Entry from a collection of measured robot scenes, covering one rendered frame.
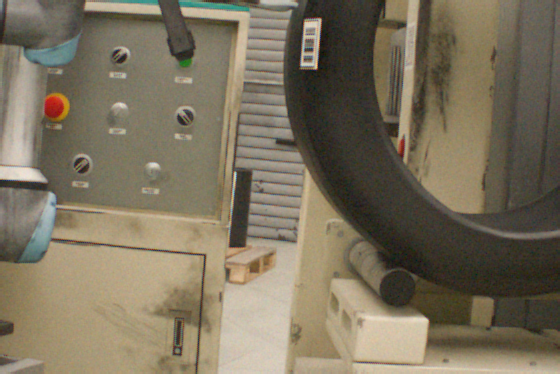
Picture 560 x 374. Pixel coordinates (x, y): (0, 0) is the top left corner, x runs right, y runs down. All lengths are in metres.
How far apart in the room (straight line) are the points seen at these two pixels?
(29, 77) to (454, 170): 0.68
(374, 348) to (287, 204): 9.85
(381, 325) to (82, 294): 0.82
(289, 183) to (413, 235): 9.86
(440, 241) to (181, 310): 0.80
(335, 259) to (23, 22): 0.59
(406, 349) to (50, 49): 0.59
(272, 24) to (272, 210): 1.70
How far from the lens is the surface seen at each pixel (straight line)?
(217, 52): 2.21
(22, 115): 1.93
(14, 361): 1.94
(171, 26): 1.55
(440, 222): 1.47
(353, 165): 1.46
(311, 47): 1.46
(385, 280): 1.49
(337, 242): 1.82
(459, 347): 1.67
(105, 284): 2.18
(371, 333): 1.49
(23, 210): 1.91
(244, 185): 8.96
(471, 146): 1.87
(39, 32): 1.59
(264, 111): 11.39
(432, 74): 1.86
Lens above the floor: 1.09
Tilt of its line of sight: 3 degrees down
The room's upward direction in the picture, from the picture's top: 5 degrees clockwise
